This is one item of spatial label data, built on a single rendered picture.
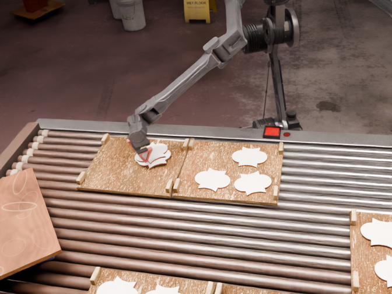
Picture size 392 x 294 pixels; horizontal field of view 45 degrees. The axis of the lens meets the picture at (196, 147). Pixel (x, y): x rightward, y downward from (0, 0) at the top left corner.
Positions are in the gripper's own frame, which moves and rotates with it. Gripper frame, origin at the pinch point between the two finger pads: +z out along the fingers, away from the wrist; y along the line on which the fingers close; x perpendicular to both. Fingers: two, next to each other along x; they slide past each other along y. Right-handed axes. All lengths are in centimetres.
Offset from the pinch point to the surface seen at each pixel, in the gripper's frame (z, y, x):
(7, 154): 2, 42, 50
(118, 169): 3.1, 1.3, 11.0
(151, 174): 2.8, -10.2, 0.8
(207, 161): 2.4, -18.0, -22.3
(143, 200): 4.7, -20.8, 9.9
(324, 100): 93, 88, -192
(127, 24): 87, 334, -121
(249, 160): 1.3, -28.8, -36.1
